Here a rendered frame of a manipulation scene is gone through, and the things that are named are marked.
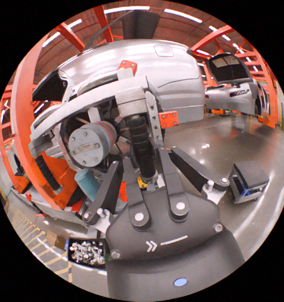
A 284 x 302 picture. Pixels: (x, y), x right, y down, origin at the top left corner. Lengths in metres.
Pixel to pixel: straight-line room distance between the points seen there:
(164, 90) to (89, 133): 0.68
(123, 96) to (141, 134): 0.07
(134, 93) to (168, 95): 0.66
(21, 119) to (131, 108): 0.65
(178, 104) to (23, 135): 1.12
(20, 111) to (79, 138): 0.53
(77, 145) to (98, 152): 0.07
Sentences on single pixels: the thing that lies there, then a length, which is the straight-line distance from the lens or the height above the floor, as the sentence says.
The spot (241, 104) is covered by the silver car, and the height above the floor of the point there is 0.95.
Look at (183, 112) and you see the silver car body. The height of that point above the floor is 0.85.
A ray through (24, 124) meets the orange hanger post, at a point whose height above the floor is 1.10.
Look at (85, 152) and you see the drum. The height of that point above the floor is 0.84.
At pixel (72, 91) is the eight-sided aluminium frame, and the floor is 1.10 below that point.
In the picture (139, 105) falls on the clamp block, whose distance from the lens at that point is 0.15.
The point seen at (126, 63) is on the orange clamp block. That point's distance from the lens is 0.44.
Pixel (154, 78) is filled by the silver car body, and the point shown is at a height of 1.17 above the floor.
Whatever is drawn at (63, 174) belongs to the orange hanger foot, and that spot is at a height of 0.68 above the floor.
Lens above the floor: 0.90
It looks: 24 degrees down
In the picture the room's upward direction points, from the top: 14 degrees counter-clockwise
